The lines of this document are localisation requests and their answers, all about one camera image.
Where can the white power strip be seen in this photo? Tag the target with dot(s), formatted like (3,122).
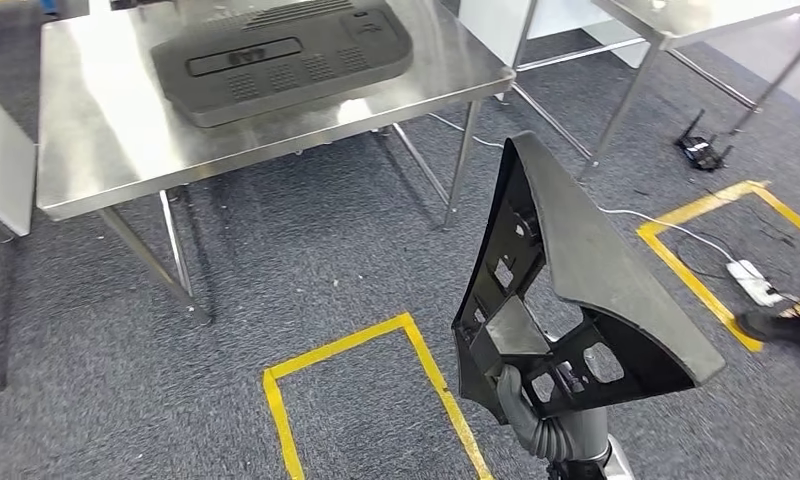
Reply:
(754,283)

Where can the steel workbench table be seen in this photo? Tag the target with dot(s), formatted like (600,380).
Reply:
(108,132)

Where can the steel side table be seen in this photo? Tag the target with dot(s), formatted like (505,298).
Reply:
(705,13)
(2,166)

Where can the yellow floor tape square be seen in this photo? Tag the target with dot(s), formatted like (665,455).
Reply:
(340,344)
(678,272)

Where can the black plastic plate bracket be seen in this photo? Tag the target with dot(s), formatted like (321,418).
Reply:
(592,265)

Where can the person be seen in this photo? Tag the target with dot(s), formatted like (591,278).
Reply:
(771,328)

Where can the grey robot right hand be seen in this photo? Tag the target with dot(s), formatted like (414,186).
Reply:
(509,397)

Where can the white board panel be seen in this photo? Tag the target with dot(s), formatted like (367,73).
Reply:
(493,26)

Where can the black antenna router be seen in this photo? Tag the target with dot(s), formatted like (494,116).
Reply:
(701,149)

